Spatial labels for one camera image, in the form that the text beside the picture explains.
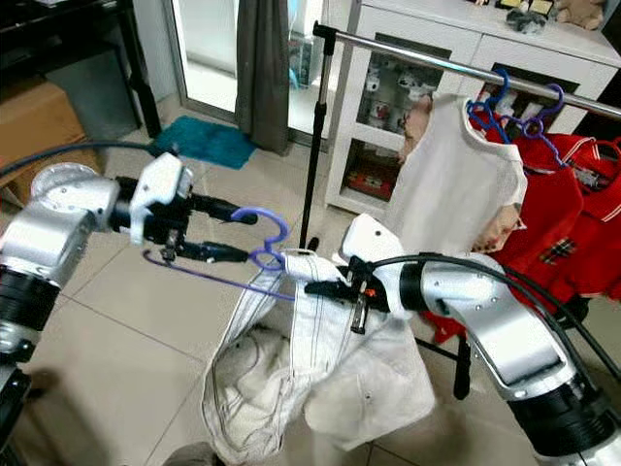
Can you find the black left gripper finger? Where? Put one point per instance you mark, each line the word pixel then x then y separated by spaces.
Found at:
pixel 218 210
pixel 215 253

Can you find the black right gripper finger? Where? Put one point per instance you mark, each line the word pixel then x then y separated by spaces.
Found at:
pixel 335 295
pixel 330 284

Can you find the cream white stitched garment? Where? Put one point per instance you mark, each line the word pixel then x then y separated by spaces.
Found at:
pixel 281 388

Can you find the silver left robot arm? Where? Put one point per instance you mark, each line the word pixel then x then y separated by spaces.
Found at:
pixel 73 199

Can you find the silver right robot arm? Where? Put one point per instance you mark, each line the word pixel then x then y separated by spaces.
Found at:
pixel 495 330

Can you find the blue plastic hanger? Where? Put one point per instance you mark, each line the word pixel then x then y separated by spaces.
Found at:
pixel 505 83

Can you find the teal floor rug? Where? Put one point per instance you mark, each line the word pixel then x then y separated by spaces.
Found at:
pixel 194 141

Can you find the white t-shirt with pink sleeves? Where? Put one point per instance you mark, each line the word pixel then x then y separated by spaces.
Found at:
pixel 456 175

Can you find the grey curtain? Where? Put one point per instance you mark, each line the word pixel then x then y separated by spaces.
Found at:
pixel 262 68

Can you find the white framed glass door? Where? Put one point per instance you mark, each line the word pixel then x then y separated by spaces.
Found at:
pixel 204 49

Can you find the large brown cardboard box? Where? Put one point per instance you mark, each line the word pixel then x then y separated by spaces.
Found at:
pixel 34 116

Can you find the grey robot foot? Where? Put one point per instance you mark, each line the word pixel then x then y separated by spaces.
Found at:
pixel 189 456

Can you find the black desk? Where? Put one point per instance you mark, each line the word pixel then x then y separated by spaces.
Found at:
pixel 58 34

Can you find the silver metal clothes rack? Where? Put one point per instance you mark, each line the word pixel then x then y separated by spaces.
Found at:
pixel 427 60

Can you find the red polo shirt striped collar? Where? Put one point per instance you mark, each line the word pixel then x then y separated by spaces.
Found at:
pixel 604 243

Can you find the white glass-door cabinet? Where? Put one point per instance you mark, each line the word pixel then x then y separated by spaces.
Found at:
pixel 437 29

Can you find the grey toy figure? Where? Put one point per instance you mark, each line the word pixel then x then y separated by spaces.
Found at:
pixel 529 21

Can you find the brown plush toy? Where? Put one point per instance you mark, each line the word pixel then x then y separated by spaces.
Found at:
pixel 579 14

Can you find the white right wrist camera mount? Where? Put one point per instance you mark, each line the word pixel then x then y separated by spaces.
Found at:
pixel 369 243

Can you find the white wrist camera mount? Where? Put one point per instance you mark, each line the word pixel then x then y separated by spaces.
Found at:
pixel 160 184
pixel 369 243

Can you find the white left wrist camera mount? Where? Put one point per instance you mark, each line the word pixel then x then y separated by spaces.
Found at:
pixel 160 184

